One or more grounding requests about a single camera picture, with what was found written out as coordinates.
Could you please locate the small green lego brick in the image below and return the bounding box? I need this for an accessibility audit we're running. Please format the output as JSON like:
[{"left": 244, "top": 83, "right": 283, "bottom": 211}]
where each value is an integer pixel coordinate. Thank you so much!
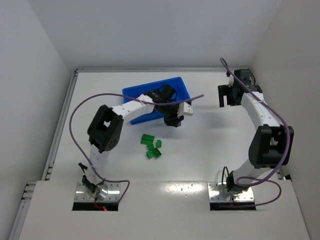
[{"left": 156, "top": 139, "right": 162, "bottom": 148}]

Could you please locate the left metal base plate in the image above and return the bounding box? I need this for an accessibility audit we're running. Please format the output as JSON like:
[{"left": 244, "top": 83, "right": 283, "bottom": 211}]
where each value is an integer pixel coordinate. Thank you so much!
[{"left": 74, "top": 182, "right": 120, "bottom": 203}]

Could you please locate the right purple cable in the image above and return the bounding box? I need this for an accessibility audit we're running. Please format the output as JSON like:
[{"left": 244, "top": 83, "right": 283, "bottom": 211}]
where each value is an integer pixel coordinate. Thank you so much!
[{"left": 219, "top": 57, "right": 293, "bottom": 207}]

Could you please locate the purple cable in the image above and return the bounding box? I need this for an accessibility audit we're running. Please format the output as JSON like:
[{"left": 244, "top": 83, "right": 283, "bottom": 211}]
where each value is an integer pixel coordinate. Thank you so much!
[
  {"left": 69, "top": 93, "right": 205, "bottom": 205},
  {"left": 219, "top": 57, "right": 293, "bottom": 207}
]

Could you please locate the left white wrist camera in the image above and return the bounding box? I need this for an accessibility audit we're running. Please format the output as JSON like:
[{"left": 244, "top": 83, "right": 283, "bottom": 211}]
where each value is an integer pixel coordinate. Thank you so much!
[{"left": 177, "top": 102, "right": 194, "bottom": 117}]

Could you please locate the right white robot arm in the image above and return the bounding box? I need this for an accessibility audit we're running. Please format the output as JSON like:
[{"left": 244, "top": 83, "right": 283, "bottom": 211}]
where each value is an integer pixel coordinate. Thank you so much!
[{"left": 217, "top": 69, "right": 294, "bottom": 192}]

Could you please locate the aluminium frame rail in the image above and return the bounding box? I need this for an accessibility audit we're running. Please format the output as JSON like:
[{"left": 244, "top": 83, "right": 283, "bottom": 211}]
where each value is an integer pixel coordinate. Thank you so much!
[{"left": 7, "top": 69, "right": 78, "bottom": 240}]

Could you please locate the blue divided plastic tray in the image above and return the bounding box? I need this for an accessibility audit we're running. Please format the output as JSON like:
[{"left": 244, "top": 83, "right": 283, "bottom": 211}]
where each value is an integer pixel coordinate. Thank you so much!
[{"left": 122, "top": 77, "right": 191, "bottom": 125}]

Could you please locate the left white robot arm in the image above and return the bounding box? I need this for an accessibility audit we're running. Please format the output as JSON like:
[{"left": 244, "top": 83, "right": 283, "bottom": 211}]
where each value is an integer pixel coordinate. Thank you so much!
[{"left": 81, "top": 84, "right": 184, "bottom": 194}]

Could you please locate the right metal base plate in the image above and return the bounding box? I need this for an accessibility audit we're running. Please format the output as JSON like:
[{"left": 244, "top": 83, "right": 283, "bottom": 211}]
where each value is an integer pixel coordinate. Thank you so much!
[{"left": 207, "top": 182, "right": 255, "bottom": 204}]

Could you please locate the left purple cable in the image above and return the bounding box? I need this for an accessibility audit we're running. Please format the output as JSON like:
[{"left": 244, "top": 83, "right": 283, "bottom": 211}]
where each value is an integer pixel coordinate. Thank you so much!
[{"left": 69, "top": 93, "right": 205, "bottom": 205}]

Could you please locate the large green lego plate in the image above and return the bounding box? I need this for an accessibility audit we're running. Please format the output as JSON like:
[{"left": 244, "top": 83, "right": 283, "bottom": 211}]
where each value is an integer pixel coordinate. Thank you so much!
[{"left": 140, "top": 134, "right": 155, "bottom": 145}]

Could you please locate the metal base plate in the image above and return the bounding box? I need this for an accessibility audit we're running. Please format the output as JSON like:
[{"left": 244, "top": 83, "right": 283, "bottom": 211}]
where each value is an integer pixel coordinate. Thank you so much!
[
  {"left": 74, "top": 182, "right": 120, "bottom": 203},
  {"left": 207, "top": 182, "right": 255, "bottom": 204}
]

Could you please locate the green square lego brick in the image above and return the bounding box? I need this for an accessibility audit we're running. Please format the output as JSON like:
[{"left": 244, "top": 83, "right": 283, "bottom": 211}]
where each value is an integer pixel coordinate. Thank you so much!
[{"left": 152, "top": 148, "right": 162, "bottom": 158}]

